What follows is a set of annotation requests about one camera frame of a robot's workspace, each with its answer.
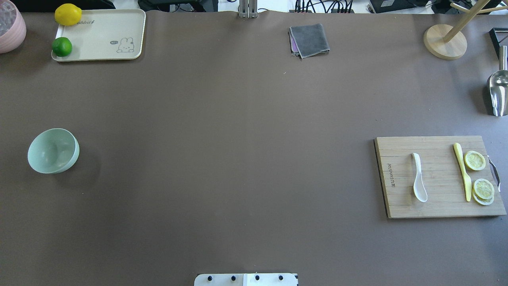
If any white ceramic spoon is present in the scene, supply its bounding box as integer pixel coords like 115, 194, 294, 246
412, 153, 428, 203

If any light green bowl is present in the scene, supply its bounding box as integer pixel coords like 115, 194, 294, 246
27, 128, 80, 174

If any pink ribbed bowl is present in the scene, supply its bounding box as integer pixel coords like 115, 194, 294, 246
0, 0, 27, 54

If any grey folded cloth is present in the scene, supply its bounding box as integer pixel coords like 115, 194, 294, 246
289, 23, 330, 59

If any bamboo cutting board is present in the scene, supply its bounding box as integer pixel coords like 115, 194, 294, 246
374, 135, 506, 218

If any cream rabbit tray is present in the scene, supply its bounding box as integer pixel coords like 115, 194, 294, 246
51, 9, 146, 62

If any green lime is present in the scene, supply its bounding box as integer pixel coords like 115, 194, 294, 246
51, 37, 73, 57

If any yellow plastic knife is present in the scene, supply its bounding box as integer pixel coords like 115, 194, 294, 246
452, 143, 472, 202

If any wooden mug tree stand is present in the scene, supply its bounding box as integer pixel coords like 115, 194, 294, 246
423, 0, 508, 60

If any yellow lemon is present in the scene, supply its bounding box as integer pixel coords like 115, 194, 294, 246
54, 3, 83, 27

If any lemon slice near blade end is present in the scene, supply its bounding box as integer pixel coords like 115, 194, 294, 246
472, 178, 495, 201

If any bottom lemon slice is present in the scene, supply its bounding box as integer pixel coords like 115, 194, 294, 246
472, 193, 494, 206

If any steel scoop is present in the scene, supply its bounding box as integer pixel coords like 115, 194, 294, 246
487, 46, 508, 116

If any aluminium frame post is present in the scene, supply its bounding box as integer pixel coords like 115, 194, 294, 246
238, 0, 258, 18

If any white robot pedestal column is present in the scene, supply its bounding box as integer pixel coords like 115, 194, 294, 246
194, 272, 299, 286

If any lemon slice near handle end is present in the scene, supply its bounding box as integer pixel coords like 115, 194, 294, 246
463, 150, 486, 171

